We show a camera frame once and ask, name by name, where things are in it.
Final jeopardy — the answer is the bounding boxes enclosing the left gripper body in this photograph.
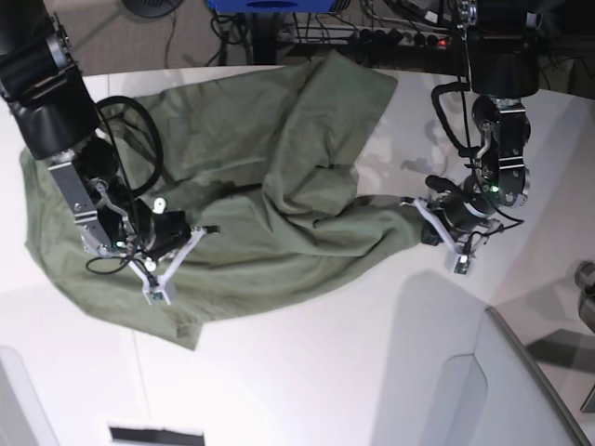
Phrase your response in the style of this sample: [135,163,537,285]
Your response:
[425,175,495,232]

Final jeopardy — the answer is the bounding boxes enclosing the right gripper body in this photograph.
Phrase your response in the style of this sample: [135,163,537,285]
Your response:
[139,206,191,256]

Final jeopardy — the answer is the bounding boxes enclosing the green t-shirt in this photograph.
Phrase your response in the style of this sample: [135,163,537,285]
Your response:
[20,54,422,349]

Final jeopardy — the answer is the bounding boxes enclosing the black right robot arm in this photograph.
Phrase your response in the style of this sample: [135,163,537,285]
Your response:
[1,1,191,260]

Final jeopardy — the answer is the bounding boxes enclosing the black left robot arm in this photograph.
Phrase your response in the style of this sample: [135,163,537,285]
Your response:
[422,1,541,245]

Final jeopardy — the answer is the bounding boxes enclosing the metal cylinder fixture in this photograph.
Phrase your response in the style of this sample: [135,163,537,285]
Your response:
[575,261,595,333]

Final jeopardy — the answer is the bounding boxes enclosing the black power strip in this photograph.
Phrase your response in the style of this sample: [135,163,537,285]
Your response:
[357,28,451,50]

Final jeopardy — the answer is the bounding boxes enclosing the blue box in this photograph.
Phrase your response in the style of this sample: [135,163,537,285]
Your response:
[207,0,335,14]

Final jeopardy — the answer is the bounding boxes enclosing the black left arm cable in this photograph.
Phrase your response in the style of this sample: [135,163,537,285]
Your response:
[430,27,524,233]

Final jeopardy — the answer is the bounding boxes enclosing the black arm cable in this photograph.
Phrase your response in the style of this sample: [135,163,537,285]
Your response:
[86,95,165,275]
[430,27,524,233]

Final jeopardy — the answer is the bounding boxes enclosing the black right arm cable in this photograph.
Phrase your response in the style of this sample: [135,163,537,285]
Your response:
[86,95,165,275]

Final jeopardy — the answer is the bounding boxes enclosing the grey metal rail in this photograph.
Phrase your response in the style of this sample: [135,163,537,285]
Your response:
[475,308,589,445]

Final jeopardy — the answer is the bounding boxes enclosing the black table leg post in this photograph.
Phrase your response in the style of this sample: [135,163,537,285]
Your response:
[250,13,280,65]

